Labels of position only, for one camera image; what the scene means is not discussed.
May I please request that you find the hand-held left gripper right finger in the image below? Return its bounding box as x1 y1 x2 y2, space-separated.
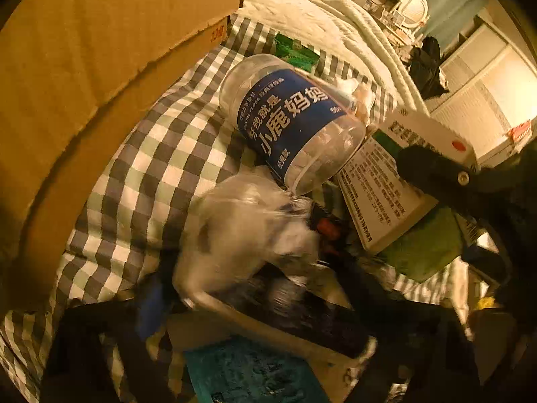
336 256 483 403

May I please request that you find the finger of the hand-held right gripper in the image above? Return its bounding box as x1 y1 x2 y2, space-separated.
396 145 504 219
460 241 510 284

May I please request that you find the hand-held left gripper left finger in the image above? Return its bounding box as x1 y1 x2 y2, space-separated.
42 275 182 403

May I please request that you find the white and green medicine box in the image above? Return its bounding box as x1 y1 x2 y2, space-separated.
336 107 479 255

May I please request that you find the clear plastic bag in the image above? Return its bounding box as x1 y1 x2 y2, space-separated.
172 168 324 308

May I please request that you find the clear jar with blue label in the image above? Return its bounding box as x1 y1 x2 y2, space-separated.
218 54 376 196

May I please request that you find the brown cardboard box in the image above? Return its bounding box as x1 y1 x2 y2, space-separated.
0 0 246 315

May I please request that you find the white flat box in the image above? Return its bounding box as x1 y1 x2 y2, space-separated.
167 302 378 383

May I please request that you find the green flat packet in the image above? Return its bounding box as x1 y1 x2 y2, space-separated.
378 208 466 282

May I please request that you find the white wardrobe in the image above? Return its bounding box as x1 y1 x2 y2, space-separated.
428 17 537 164

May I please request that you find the dark clothing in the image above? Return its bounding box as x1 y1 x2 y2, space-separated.
407 36 447 101

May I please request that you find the teal packet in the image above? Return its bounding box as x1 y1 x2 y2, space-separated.
185 336 332 403

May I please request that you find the red and black small tool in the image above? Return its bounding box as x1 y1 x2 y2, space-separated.
310 204 349 257

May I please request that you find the checked bed sheet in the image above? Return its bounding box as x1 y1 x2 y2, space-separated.
0 12 475 403

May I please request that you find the white round mirror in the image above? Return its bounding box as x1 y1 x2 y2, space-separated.
394 0 431 30

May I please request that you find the white blanket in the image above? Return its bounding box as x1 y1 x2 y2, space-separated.
239 0 433 114

